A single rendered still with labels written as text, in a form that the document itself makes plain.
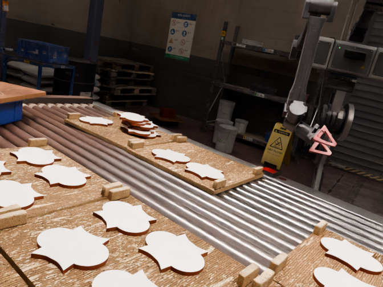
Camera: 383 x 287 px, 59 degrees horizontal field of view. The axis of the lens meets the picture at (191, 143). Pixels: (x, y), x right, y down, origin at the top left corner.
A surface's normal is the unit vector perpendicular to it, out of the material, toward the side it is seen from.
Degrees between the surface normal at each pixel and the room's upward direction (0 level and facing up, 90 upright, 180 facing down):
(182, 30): 90
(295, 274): 0
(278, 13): 90
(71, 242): 0
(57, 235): 0
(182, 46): 90
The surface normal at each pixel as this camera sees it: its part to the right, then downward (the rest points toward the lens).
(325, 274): 0.20, -0.95
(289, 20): -0.53, 0.11
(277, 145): -0.53, -0.14
